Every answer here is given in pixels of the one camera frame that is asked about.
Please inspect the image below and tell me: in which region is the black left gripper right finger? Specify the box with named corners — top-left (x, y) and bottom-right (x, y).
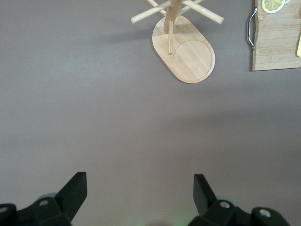
top-left (188, 174), bottom-right (290, 226)

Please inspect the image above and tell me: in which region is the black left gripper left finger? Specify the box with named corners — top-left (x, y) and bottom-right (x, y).
top-left (0, 171), bottom-right (87, 226)

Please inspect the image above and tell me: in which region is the wooden mug tree rack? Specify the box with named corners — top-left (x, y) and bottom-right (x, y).
top-left (131, 0), bottom-right (224, 83)

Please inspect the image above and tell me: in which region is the wooden cutting board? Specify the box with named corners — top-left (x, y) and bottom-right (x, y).
top-left (252, 0), bottom-right (301, 72)

